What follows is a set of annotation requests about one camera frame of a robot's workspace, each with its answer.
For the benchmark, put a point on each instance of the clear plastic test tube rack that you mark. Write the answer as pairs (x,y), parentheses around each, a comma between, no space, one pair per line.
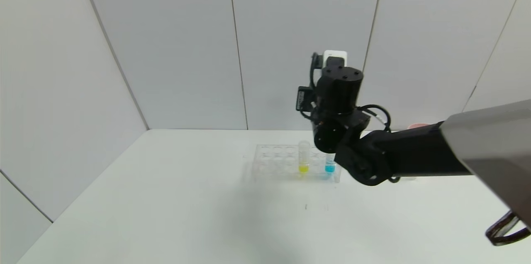
(278,164)

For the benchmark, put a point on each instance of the test tube with yellow pigment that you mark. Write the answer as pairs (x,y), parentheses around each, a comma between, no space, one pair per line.
(303,168)

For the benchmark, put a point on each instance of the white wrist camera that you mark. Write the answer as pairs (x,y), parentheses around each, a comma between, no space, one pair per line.
(335,55)

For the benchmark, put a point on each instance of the test tube with blue pigment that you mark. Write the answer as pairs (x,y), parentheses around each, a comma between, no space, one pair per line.
(330,168)

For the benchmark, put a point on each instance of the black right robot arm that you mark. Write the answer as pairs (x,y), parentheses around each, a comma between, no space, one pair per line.
(415,152)

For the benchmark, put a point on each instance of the pink bowl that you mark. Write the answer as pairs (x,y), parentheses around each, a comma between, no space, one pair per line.
(418,125)

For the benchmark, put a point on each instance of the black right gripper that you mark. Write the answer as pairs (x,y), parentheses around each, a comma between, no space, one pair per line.
(301,98)

